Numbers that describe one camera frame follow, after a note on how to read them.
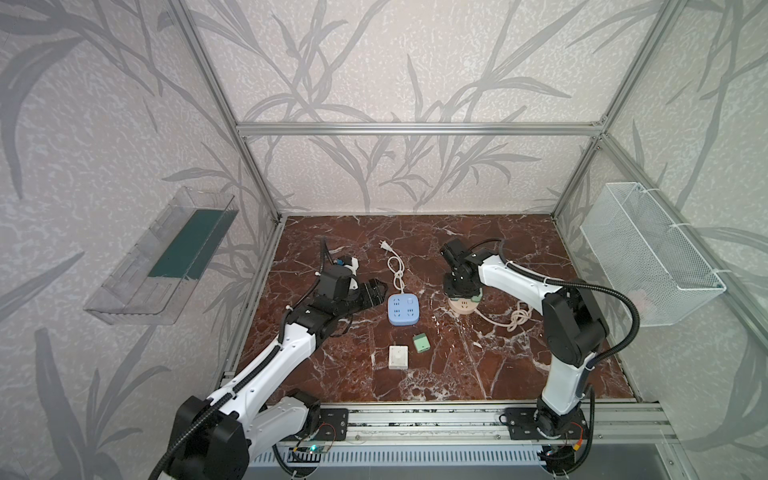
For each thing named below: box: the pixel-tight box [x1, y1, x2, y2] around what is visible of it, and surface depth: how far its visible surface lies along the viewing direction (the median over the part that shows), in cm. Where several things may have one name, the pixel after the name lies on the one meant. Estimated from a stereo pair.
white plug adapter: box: [388, 345, 409, 369], surface depth 84 cm
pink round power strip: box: [448, 298, 479, 314], surface depth 95 cm
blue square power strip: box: [388, 293, 419, 326], surface depth 93 cm
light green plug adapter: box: [412, 332, 431, 353], surface depth 87 cm
